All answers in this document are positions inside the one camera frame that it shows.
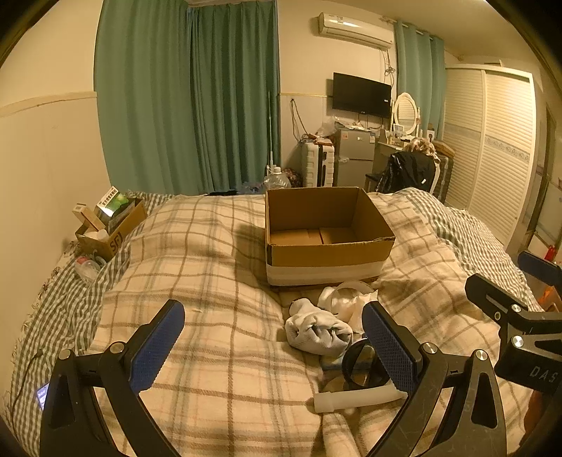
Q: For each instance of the light green side curtain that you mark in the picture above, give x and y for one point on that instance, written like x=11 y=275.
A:
x=421 y=72

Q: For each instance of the black jacket on chair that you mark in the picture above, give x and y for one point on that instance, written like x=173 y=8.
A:
x=407 y=170

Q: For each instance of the large green curtain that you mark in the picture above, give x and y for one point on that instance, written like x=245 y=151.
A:
x=187 y=95

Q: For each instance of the white sock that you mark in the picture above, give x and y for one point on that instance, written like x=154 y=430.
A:
x=315 y=330

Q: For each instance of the white louvered wardrobe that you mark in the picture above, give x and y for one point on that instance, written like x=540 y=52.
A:
x=490 y=123

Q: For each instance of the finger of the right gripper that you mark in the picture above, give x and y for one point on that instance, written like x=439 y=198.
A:
x=545 y=271
x=495 y=302

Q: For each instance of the white oval vanity mirror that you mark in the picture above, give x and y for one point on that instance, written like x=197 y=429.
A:
x=406 y=115

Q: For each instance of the open brown cardboard box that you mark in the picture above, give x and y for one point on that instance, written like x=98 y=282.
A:
x=322 y=236

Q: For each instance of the plaid beige blanket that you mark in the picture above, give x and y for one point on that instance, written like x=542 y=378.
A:
x=246 y=316

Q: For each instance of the round black compact mirror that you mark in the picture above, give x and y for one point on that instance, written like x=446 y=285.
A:
x=362 y=367

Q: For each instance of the large clear water jug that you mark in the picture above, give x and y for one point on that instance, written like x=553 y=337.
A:
x=276 y=178

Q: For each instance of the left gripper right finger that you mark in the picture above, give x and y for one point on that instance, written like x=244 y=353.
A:
x=473 y=422

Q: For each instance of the white wall air conditioner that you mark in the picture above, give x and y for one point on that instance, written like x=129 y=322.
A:
x=353 y=30

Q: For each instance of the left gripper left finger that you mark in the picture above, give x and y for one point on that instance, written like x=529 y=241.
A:
x=72 y=421

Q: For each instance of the white plastic tube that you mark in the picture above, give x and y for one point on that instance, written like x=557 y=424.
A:
x=328 y=402

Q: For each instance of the silver mini fridge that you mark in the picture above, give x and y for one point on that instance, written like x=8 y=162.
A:
x=354 y=152

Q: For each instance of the black wall television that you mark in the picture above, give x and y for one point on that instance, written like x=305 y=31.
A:
x=361 y=95

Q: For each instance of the small cluttered cardboard box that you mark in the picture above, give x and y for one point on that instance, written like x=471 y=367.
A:
x=105 y=227

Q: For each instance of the white hard suitcase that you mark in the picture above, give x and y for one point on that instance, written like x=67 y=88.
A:
x=317 y=164

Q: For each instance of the white tape roll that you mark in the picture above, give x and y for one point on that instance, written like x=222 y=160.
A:
x=346 y=302

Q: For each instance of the black bag on floor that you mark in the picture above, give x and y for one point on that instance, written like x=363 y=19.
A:
x=230 y=192

